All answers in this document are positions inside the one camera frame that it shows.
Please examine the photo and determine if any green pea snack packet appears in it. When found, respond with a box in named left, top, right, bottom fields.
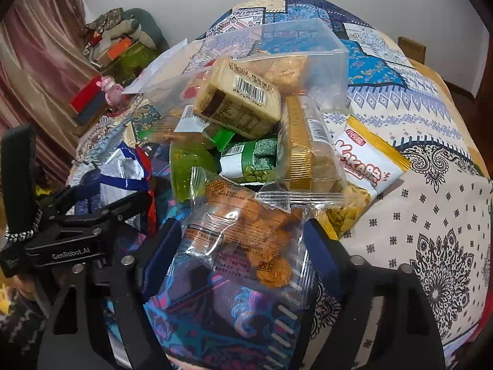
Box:
left=220, top=137, right=277, bottom=185

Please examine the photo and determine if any blue white snack bag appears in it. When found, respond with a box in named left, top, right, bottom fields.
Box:
left=68, top=142, right=157, bottom=236

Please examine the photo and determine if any pink curtain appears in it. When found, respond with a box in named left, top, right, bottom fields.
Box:
left=1, top=0, right=97, bottom=183

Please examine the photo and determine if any orange cracker clear packet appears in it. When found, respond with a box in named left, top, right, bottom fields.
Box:
left=167, top=167, right=339, bottom=369

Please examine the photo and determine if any beige barcode cake packet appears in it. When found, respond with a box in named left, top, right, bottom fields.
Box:
left=193, top=57, right=282, bottom=139

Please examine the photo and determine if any pink toy figure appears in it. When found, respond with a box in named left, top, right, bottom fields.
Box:
left=99, top=76, right=124, bottom=106

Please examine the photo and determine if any patchwork patterned bed quilt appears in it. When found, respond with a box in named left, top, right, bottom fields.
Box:
left=65, top=0, right=493, bottom=370

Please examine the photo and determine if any gold tray pastry packet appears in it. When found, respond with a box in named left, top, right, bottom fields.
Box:
left=256, top=95, right=347, bottom=212

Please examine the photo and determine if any clear plastic storage bin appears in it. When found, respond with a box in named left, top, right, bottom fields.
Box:
left=124, top=18, right=348, bottom=113

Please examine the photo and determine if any pile of clothes and boxes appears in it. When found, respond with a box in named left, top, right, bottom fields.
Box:
left=83, top=8, right=170, bottom=86

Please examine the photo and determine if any red box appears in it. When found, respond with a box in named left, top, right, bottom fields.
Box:
left=70, top=74, right=102, bottom=114

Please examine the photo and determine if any yellow white chips packet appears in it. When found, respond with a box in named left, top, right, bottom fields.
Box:
left=316, top=115, right=410, bottom=241

